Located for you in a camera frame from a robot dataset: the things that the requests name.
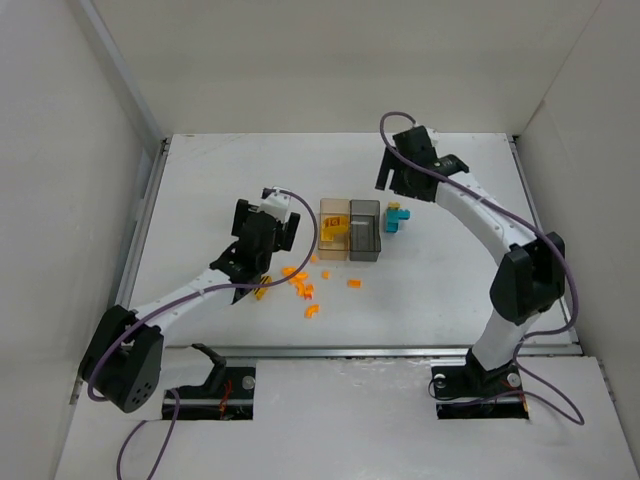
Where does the yellow lego brick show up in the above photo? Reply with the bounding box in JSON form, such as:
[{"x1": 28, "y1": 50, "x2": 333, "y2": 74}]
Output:
[{"x1": 321, "y1": 215, "x2": 349, "y2": 242}]

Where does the teal lego creature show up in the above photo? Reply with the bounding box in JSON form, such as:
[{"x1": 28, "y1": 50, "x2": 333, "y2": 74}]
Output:
[{"x1": 384, "y1": 202, "x2": 411, "y2": 234}]

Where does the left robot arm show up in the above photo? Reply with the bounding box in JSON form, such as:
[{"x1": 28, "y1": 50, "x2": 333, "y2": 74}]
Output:
[{"x1": 78, "y1": 188, "x2": 300, "y2": 413}]

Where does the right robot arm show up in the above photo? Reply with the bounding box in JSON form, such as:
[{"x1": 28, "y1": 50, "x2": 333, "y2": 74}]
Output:
[{"x1": 375, "y1": 126, "x2": 565, "y2": 377}]

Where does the amber transparent container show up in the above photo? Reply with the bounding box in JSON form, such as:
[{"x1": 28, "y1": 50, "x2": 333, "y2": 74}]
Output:
[{"x1": 318, "y1": 198, "x2": 350, "y2": 261}]

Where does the yellow black striped lego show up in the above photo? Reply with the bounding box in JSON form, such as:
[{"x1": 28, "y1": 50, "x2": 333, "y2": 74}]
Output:
[{"x1": 253, "y1": 275, "x2": 272, "y2": 301}]

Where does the orange lego cluster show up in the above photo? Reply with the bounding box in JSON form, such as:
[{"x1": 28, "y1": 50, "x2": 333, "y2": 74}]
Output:
[{"x1": 289, "y1": 271, "x2": 315, "y2": 300}]

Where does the grey transparent container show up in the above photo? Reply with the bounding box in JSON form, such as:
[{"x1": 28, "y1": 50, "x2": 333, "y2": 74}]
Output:
[{"x1": 349, "y1": 199, "x2": 381, "y2": 262}]

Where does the orange curved lego lower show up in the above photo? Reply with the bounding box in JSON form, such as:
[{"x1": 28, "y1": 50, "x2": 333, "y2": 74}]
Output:
[{"x1": 304, "y1": 304, "x2": 320, "y2": 319}]

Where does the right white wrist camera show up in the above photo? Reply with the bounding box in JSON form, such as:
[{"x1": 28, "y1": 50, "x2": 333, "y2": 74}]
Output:
[{"x1": 427, "y1": 128, "x2": 440, "y2": 147}]

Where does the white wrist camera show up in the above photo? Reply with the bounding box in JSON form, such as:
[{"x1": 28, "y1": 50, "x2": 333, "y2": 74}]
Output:
[
  {"x1": 258, "y1": 187, "x2": 291, "y2": 223},
  {"x1": 427, "y1": 128, "x2": 440, "y2": 147}
]

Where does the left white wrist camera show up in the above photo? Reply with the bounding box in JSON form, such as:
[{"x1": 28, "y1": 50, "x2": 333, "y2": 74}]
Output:
[{"x1": 258, "y1": 187, "x2": 291, "y2": 223}]

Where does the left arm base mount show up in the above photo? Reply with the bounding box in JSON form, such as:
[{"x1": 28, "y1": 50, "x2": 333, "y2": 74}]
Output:
[{"x1": 177, "y1": 365, "x2": 257, "y2": 421}]

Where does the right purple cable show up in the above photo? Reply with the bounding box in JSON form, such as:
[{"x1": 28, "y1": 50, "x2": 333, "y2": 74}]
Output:
[{"x1": 379, "y1": 111, "x2": 586, "y2": 426}]

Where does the aluminium rail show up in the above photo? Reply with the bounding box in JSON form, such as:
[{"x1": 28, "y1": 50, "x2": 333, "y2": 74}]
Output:
[{"x1": 159, "y1": 342, "x2": 584, "y2": 359}]

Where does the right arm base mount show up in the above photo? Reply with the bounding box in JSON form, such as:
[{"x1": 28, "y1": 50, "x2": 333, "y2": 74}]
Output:
[{"x1": 428, "y1": 365, "x2": 529, "y2": 420}]

